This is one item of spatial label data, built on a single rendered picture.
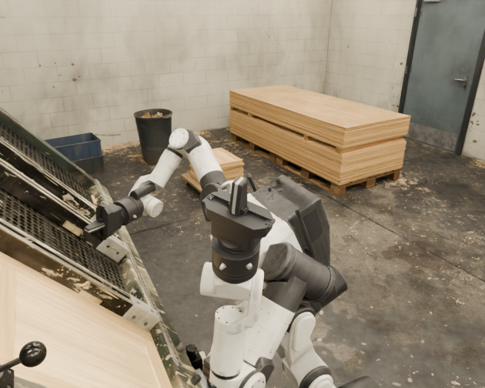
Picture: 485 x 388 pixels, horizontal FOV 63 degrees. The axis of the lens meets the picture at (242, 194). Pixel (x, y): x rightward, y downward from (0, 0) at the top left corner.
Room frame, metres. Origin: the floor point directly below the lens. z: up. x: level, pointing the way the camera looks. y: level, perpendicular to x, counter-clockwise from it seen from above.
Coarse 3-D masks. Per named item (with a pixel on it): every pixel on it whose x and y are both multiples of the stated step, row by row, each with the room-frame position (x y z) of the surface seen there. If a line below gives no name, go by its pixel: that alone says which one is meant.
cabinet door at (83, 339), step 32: (0, 256) 0.84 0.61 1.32; (0, 288) 0.72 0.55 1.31; (32, 288) 0.81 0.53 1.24; (64, 288) 0.91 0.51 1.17; (0, 320) 0.62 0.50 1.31; (32, 320) 0.69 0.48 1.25; (64, 320) 0.77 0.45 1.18; (96, 320) 0.87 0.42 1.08; (128, 320) 0.99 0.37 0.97; (0, 352) 0.55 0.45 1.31; (64, 352) 0.66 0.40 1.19; (96, 352) 0.74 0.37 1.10; (128, 352) 0.83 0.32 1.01; (64, 384) 0.57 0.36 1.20; (96, 384) 0.63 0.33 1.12; (128, 384) 0.70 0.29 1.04; (160, 384) 0.78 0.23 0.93
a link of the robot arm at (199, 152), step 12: (180, 132) 1.37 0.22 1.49; (192, 132) 1.36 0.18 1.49; (180, 144) 1.33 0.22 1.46; (192, 144) 1.32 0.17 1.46; (204, 144) 1.34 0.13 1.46; (192, 156) 1.30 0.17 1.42; (204, 156) 1.29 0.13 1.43; (192, 168) 1.29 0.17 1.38; (204, 168) 1.25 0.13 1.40; (216, 168) 1.25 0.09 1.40
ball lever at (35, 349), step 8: (32, 344) 0.45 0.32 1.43; (40, 344) 0.45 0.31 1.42; (24, 352) 0.43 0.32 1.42; (32, 352) 0.44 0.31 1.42; (40, 352) 0.44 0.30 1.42; (16, 360) 0.45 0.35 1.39; (24, 360) 0.43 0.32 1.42; (32, 360) 0.43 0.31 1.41; (40, 360) 0.43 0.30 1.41; (0, 368) 0.45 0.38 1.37; (8, 368) 0.45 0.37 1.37; (0, 376) 0.46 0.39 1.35
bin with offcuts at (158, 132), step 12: (144, 120) 4.97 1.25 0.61; (156, 120) 4.98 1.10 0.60; (168, 120) 5.10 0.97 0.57; (144, 132) 4.99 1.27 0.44; (156, 132) 4.99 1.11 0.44; (168, 132) 5.10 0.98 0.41; (144, 144) 5.02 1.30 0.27; (156, 144) 4.99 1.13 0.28; (168, 144) 5.10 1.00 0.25; (144, 156) 5.06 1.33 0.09; (156, 156) 5.00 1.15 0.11
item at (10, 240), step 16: (0, 224) 0.89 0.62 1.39; (0, 240) 0.87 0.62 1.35; (16, 240) 0.88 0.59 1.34; (32, 240) 0.93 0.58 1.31; (16, 256) 0.88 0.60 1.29; (32, 256) 0.90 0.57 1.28; (48, 256) 0.91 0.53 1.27; (64, 256) 0.98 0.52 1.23; (48, 272) 0.91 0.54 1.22; (64, 272) 0.93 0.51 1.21; (80, 272) 0.96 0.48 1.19; (80, 288) 0.94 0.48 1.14; (96, 288) 0.96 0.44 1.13; (112, 288) 1.02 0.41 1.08; (112, 304) 0.98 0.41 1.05; (128, 304) 1.00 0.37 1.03; (144, 304) 1.06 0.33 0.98; (144, 320) 1.02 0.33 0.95
